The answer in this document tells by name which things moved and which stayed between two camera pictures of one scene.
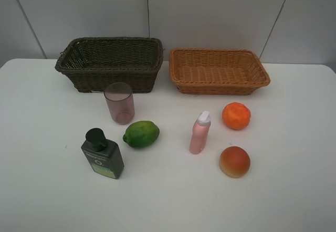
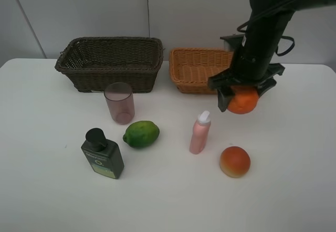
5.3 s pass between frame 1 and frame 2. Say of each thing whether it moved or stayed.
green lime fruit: stayed
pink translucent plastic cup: stayed
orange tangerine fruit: moved
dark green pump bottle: stayed
